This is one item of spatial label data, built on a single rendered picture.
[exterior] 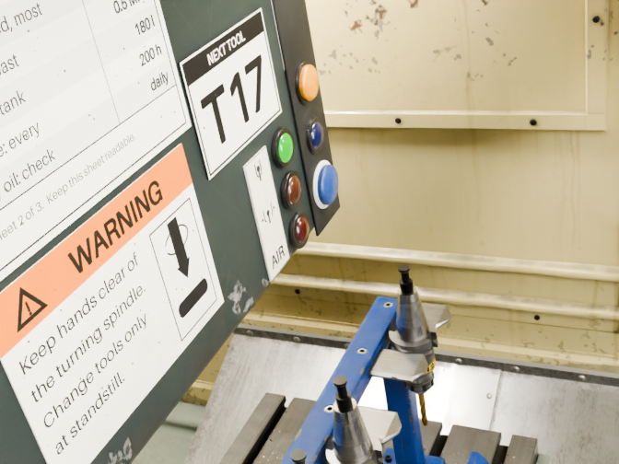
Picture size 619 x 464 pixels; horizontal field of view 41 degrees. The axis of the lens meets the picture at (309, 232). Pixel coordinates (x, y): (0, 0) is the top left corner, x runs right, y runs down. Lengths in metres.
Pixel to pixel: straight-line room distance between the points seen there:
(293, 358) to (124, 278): 1.33
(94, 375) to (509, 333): 1.22
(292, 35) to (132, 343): 0.24
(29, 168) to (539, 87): 1.02
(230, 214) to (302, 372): 1.23
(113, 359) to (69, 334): 0.04
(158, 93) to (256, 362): 1.36
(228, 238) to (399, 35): 0.87
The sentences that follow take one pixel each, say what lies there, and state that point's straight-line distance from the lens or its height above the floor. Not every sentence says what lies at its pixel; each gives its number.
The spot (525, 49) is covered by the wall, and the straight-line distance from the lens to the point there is 1.28.
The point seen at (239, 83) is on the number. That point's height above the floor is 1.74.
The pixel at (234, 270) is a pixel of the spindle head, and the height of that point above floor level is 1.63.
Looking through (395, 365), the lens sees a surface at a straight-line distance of 1.07.
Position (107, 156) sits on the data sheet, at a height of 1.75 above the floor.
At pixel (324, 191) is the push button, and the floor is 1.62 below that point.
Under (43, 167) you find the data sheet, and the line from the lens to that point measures 0.37.
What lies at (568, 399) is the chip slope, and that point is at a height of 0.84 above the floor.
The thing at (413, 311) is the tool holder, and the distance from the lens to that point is 1.06.
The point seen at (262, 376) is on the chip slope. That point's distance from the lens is 1.74.
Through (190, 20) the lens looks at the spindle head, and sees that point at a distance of 0.46.
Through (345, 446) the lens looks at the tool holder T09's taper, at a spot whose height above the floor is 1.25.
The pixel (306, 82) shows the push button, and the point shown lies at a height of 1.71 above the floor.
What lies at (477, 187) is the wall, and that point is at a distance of 1.40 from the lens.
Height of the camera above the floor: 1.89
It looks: 29 degrees down
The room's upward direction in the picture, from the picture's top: 11 degrees counter-clockwise
